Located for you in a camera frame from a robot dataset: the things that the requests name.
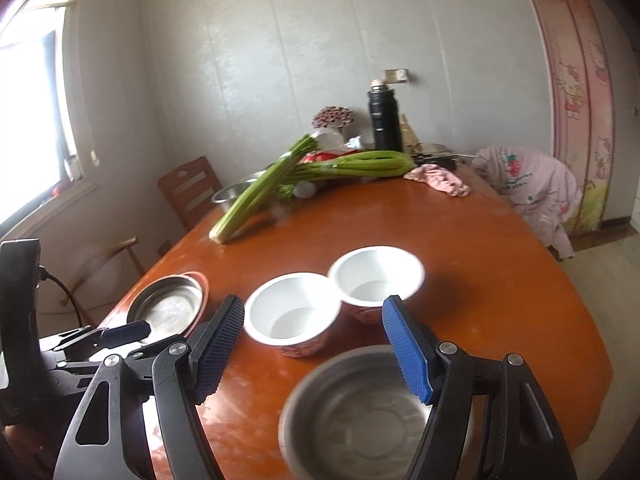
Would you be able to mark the large stainless steel bowl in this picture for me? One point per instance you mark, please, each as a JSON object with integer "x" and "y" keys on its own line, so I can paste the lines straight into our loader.
{"x": 350, "y": 415}

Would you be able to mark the pink crumpled cloth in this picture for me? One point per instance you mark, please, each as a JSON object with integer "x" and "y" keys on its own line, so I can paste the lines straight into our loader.
{"x": 437, "y": 180}

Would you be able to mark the Hello Kitty poster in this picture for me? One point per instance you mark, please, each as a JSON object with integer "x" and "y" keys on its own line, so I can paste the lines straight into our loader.
{"x": 585, "y": 85}

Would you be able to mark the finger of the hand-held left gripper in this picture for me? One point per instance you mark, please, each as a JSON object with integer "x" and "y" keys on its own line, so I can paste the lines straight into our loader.
{"x": 125, "y": 331}
{"x": 145, "y": 352}

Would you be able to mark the brown wooden slat chair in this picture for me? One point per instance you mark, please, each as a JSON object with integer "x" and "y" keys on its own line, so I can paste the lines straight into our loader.
{"x": 190, "y": 190}

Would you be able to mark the black flat object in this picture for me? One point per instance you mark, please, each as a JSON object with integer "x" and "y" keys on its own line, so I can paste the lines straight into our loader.
{"x": 440, "y": 157}

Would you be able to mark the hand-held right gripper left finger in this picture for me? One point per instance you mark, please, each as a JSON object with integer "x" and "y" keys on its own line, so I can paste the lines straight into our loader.
{"x": 220, "y": 345}

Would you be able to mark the pink strawberry print jacket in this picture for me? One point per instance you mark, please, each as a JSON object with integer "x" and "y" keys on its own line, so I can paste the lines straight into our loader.
{"x": 530, "y": 180}

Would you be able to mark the wooden armchair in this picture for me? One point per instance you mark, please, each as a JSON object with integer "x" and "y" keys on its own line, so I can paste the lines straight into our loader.
{"x": 110, "y": 255}

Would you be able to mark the wall socket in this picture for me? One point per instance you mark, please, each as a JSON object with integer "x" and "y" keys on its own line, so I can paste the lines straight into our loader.
{"x": 395, "y": 76}

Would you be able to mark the celery bunch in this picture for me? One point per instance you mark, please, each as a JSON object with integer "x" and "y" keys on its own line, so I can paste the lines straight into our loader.
{"x": 360, "y": 162}
{"x": 265, "y": 190}

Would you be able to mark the white cup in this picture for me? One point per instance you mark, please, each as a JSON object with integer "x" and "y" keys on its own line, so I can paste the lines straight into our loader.
{"x": 330, "y": 137}

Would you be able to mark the red printed paper bowl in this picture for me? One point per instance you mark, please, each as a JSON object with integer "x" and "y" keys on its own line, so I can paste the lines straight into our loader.
{"x": 375, "y": 275}
{"x": 292, "y": 310}

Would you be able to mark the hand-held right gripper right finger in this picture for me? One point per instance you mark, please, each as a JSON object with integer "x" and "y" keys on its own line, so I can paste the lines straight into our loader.
{"x": 407, "y": 350}

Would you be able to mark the window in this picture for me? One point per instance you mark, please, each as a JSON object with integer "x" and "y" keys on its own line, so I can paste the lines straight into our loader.
{"x": 30, "y": 100}

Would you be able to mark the small stainless steel bowl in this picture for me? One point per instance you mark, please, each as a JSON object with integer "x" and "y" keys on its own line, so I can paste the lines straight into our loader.
{"x": 230, "y": 195}

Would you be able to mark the black thermos bottle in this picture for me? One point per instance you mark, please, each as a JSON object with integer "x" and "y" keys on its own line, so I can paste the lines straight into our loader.
{"x": 385, "y": 115}

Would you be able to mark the stainless steel plate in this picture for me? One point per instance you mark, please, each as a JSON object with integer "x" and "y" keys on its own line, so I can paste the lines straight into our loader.
{"x": 165, "y": 305}

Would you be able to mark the grey foam net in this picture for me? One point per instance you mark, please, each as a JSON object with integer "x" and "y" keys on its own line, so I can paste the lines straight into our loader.
{"x": 305, "y": 190}

